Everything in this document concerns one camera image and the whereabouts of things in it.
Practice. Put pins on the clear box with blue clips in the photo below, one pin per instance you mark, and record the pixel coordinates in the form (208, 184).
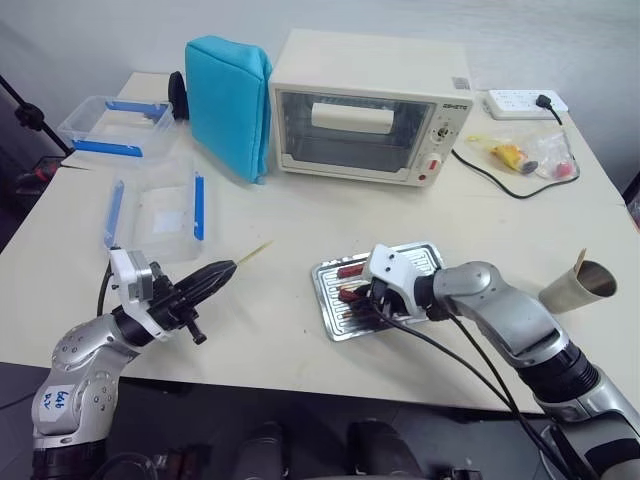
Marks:
(85, 125)

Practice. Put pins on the blue fabric cover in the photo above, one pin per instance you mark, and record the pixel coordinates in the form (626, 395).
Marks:
(225, 105)

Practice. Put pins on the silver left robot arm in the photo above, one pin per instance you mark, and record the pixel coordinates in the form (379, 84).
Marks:
(75, 360)

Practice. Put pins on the cream toaster oven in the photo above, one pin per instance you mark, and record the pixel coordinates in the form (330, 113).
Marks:
(370, 65)

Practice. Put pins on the black tripod stand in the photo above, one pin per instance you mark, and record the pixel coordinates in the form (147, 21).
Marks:
(30, 115)

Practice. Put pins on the clear lid with blue clips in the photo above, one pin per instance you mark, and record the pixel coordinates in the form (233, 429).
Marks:
(160, 220)

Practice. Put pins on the red toy food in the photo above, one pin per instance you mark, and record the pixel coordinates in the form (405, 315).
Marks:
(561, 169)

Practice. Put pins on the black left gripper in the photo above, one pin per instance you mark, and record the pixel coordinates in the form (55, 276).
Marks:
(172, 312)

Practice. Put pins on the white power strip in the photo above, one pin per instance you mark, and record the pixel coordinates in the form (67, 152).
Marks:
(515, 102)

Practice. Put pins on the black round object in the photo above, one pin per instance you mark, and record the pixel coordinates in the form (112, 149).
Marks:
(177, 97)

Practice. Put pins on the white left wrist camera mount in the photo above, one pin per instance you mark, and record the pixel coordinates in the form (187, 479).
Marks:
(125, 272)

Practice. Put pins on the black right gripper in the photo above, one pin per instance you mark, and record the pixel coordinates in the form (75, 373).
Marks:
(392, 305)

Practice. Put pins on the clear plastic bag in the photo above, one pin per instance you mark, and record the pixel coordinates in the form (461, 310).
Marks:
(545, 145)

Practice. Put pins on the black and red equipment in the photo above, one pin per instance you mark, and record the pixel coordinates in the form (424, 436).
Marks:
(35, 180)

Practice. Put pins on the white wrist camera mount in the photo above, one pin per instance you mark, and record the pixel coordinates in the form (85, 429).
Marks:
(395, 272)
(125, 272)

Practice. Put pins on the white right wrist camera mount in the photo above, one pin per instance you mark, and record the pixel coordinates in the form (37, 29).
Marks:
(395, 272)

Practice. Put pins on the thin wooden skewer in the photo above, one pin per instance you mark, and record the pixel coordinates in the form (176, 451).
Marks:
(255, 252)
(580, 260)

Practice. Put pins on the yellow toy food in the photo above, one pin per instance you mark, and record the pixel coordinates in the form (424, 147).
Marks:
(507, 152)

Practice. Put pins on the beige metal cup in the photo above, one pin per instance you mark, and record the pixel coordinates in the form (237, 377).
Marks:
(570, 292)

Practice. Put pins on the dark rounded shape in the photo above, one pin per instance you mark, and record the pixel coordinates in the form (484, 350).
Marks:
(262, 450)

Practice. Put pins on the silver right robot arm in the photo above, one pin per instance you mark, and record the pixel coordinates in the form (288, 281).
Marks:
(510, 310)

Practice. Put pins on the grey toy piece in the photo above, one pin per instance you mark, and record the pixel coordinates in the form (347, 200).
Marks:
(529, 167)

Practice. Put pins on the ribbed metal baking tray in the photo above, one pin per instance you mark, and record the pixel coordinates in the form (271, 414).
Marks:
(330, 320)

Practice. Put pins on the small red sausage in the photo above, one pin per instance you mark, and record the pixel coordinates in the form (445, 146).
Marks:
(346, 296)
(350, 272)

